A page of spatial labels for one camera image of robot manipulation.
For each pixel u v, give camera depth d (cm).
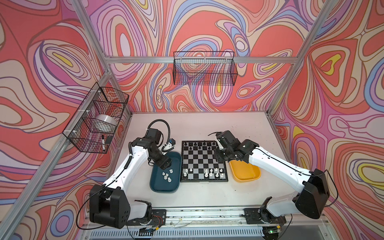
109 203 40
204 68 97
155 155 67
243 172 86
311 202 39
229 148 60
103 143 72
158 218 72
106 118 74
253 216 73
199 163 91
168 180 84
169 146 75
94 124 70
